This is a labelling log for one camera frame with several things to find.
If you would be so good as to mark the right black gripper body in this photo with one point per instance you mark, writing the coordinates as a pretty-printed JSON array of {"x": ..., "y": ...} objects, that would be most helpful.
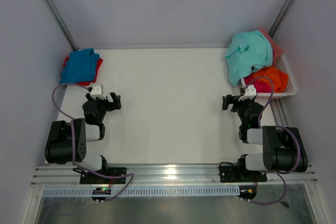
[{"x": 240, "y": 108}]

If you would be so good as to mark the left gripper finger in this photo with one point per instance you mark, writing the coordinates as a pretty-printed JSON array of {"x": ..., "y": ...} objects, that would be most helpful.
[
  {"x": 115, "y": 98},
  {"x": 116, "y": 105}
]

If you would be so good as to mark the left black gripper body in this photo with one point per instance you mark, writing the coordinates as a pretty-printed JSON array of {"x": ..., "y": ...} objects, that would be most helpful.
[{"x": 103, "y": 106}]

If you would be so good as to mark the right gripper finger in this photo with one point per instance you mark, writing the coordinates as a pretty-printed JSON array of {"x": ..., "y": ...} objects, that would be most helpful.
[
  {"x": 226, "y": 105},
  {"x": 228, "y": 99}
]

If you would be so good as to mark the teal t shirt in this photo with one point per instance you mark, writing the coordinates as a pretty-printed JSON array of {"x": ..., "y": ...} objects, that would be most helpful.
[{"x": 248, "y": 53}]

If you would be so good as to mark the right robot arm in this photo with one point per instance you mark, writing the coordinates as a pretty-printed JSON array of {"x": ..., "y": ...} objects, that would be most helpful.
[{"x": 282, "y": 148}]

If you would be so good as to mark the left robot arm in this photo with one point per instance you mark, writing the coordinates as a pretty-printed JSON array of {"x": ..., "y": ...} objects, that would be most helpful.
[{"x": 67, "y": 141}]

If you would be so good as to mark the magenta t shirt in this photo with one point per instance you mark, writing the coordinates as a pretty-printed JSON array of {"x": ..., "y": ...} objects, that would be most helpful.
[{"x": 262, "y": 83}]

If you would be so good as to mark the red folded t shirt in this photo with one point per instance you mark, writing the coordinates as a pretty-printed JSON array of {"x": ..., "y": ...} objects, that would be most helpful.
[{"x": 86, "y": 83}]

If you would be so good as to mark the orange t shirt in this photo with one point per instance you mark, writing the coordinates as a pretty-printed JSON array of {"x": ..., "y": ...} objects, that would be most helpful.
[{"x": 279, "y": 78}]

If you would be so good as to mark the blue folded t shirt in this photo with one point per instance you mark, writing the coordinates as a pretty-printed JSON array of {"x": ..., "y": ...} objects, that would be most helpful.
[{"x": 80, "y": 67}]

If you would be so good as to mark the white plastic basket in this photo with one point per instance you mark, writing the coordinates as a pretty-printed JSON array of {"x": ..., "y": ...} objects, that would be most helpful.
[{"x": 282, "y": 65}]

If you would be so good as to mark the salmon pink t shirt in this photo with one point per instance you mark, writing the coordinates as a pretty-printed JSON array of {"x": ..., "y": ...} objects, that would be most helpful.
[{"x": 276, "y": 49}]

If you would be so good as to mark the right black controller board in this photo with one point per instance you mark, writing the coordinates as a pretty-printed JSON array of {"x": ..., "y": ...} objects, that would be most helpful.
[{"x": 247, "y": 192}]

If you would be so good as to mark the black controller board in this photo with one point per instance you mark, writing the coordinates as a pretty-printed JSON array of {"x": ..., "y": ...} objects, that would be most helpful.
[
  {"x": 101, "y": 193},
  {"x": 247, "y": 192}
]

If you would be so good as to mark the left black controller board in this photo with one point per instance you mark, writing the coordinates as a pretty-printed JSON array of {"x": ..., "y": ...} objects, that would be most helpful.
[{"x": 101, "y": 193}]

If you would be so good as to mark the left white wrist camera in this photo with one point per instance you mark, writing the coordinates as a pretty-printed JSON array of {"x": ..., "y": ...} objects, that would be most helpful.
[{"x": 96, "y": 91}]

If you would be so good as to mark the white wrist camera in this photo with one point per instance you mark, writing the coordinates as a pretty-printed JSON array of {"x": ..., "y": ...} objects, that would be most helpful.
[
  {"x": 248, "y": 92},
  {"x": 96, "y": 91}
]

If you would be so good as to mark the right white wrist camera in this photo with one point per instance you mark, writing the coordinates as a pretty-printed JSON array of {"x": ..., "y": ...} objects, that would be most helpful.
[{"x": 248, "y": 92}]

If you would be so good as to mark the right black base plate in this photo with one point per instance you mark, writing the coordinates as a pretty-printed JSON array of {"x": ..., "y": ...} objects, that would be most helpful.
[{"x": 232, "y": 173}]

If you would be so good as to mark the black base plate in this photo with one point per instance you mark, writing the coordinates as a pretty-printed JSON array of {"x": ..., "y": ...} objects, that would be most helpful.
[
  {"x": 232, "y": 173},
  {"x": 113, "y": 174}
]

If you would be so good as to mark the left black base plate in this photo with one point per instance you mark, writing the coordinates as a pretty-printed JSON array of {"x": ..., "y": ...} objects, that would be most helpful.
[{"x": 113, "y": 174}]

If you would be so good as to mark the aluminium front rail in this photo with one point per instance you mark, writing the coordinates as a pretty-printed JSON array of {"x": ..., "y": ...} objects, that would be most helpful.
[{"x": 164, "y": 175}]

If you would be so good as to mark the white slotted cable duct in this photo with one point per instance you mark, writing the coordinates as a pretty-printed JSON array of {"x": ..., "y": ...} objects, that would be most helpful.
[{"x": 142, "y": 191}]

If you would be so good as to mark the right corner frame post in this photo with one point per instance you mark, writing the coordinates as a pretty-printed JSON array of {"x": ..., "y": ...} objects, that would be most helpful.
[{"x": 284, "y": 10}]

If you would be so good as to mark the corner frame post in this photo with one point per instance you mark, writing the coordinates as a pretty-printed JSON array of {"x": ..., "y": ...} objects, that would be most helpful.
[
  {"x": 284, "y": 10},
  {"x": 62, "y": 25}
]

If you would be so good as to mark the left corner frame post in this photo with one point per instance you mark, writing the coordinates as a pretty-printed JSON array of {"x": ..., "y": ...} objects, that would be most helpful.
[{"x": 62, "y": 25}]

